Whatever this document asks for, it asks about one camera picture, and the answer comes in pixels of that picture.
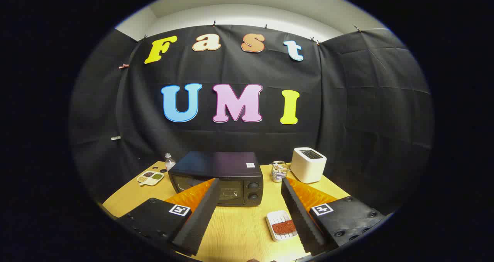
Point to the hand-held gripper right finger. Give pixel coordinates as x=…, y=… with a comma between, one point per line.
x=301, y=219

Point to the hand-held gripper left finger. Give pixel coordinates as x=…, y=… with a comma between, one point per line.
x=200, y=219

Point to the reddish meat slice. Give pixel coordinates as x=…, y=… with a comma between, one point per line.
x=283, y=227

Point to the black toaster oven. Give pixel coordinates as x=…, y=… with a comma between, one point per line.
x=216, y=163

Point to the white bread toaster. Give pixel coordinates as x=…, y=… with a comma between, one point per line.
x=307, y=169

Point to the white ribbed tray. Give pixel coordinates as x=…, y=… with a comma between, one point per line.
x=276, y=215

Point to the clear plastic bottle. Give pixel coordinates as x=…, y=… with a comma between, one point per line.
x=170, y=163

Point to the white divided spice dish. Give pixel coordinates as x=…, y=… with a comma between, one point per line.
x=150, y=178

